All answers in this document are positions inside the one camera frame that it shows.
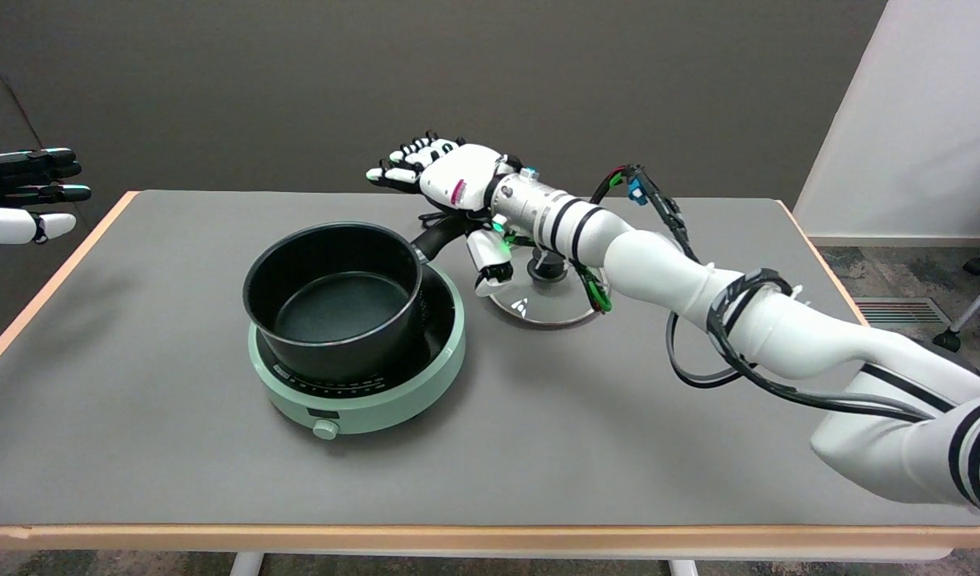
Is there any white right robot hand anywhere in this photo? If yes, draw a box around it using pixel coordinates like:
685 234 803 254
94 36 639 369
366 130 516 298

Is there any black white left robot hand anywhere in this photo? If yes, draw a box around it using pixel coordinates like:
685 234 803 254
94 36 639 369
0 147 92 246

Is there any black pot with long handle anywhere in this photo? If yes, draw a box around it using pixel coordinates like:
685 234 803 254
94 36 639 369
242 212 478 383

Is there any glass lid with black knob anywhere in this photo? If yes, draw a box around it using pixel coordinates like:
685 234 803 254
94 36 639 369
488 240 610 329

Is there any green round induction cooker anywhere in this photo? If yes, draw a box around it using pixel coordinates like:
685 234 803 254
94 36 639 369
247 260 467 441

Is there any grey table mat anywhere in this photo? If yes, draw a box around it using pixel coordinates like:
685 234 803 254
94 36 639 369
0 190 980 527

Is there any floor vent grille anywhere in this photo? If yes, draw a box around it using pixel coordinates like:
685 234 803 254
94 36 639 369
854 298 953 326

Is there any green-tipped wire bundle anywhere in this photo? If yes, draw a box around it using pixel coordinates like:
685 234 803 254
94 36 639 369
502 232 614 314

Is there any cable harness with blue connector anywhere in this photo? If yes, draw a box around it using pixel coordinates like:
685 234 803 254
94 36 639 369
590 164 698 265

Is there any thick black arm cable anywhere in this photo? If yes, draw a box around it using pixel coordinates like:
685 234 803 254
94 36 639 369
667 268 950 423

